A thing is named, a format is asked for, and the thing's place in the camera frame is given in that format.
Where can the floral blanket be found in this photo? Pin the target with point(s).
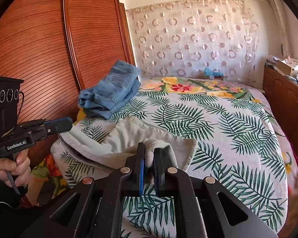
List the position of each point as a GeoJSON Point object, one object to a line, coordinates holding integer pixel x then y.
{"type": "Point", "coordinates": [150, 216]}

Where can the tied window drape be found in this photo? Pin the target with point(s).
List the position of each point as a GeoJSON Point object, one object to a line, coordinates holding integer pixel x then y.
{"type": "Point", "coordinates": [279, 12]}

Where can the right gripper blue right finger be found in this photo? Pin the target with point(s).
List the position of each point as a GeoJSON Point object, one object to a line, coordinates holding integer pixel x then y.
{"type": "Point", "coordinates": [204, 207]}

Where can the circle patterned sheer curtain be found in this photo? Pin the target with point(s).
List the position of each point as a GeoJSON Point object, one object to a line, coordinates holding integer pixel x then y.
{"type": "Point", "coordinates": [182, 38]}

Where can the person's left hand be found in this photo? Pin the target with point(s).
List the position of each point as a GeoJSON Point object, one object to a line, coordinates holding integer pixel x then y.
{"type": "Point", "coordinates": [19, 168]}

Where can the blue toy on box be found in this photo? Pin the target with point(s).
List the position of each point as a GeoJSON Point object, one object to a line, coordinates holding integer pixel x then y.
{"type": "Point", "coordinates": [213, 74]}

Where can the cardboard box on cabinet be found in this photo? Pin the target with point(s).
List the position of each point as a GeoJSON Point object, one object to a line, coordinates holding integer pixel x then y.
{"type": "Point", "coordinates": [288, 66]}

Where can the grey-green shorts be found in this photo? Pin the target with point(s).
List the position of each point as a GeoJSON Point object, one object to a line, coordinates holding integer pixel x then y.
{"type": "Point", "coordinates": [122, 142]}

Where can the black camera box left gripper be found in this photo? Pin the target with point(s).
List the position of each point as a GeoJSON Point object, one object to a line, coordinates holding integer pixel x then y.
{"type": "Point", "coordinates": [9, 99]}

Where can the folded blue jeans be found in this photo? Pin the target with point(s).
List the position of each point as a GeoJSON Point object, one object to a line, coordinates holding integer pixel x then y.
{"type": "Point", "coordinates": [112, 92]}

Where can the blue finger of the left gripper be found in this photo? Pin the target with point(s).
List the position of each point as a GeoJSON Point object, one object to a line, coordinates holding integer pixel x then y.
{"type": "Point", "coordinates": [57, 126]}

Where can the palm leaf bed sheet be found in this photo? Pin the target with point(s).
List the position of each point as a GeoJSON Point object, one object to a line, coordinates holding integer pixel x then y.
{"type": "Point", "coordinates": [231, 140]}

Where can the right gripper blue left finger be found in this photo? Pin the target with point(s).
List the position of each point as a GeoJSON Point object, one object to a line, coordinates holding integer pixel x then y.
{"type": "Point", "coordinates": [94, 207]}

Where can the wooden slatted wardrobe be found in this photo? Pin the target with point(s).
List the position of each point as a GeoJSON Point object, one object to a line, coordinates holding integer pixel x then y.
{"type": "Point", "coordinates": [59, 48]}

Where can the yellow pikachu plush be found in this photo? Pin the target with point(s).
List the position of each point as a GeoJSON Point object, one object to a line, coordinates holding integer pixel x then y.
{"type": "Point", "coordinates": [81, 115]}

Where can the wooden sideboard cabinet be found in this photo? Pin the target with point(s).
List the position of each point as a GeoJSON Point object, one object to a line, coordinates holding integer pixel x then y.
{"type": "Point", "coordinates": [282, 95]}

